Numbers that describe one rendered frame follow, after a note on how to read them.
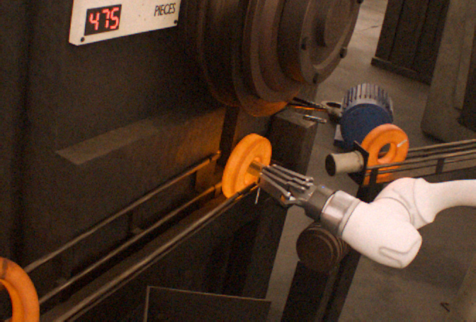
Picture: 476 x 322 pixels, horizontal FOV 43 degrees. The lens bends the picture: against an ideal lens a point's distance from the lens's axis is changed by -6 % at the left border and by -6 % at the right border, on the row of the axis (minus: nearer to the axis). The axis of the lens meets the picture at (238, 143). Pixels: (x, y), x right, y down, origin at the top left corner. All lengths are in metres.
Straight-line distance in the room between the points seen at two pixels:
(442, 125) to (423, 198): 2.74
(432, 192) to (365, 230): 0.19
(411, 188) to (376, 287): 1.13
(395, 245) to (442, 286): 1.38
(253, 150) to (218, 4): 0.39
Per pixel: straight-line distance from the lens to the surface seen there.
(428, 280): 2.65
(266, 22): 1.13
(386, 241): 1.29
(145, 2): 1.10
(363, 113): 3.43
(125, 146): 1.12
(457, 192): 1.36
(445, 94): 4.09
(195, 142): 1.32
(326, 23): 1.21
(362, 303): 2.38
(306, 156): 1.62
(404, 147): 1.82
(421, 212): 1.40
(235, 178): 1.36
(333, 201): 1.32
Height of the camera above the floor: 1.35
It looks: 24 degrees down
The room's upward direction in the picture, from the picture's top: 11 degrees clockwise
